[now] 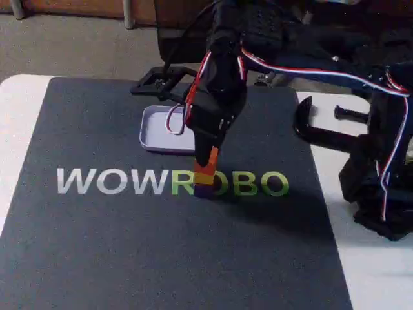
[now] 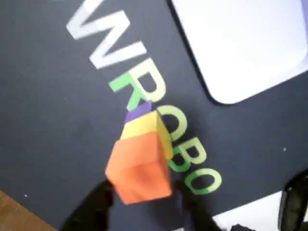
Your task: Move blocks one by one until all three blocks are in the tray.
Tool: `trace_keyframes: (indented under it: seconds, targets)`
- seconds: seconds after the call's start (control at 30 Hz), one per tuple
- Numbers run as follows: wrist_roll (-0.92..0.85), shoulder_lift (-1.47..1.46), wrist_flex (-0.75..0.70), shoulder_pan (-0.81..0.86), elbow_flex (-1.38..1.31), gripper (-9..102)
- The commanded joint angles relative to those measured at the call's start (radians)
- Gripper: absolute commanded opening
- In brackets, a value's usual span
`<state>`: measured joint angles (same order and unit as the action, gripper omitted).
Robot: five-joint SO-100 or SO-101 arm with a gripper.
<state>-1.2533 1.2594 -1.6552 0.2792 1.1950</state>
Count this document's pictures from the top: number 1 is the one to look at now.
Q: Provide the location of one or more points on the black table clamp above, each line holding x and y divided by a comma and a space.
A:
322, 134

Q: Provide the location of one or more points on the purple cube block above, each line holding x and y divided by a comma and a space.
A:
202, 191

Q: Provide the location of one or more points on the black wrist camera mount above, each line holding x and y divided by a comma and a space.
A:
151, 91

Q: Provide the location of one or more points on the black WOWROBO printed mat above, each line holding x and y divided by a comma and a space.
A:
129, 242

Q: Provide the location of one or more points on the orange cube block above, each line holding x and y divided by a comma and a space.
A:
214, 158

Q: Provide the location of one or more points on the grey metal leg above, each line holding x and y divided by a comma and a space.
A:
129, 16
17, 9

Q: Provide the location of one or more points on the white rectangular tray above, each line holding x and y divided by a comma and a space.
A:
155, 129

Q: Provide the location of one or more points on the dark brown cabinet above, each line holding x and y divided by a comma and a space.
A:
174, 32

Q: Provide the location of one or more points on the yellow cube block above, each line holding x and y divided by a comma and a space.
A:
203, 180

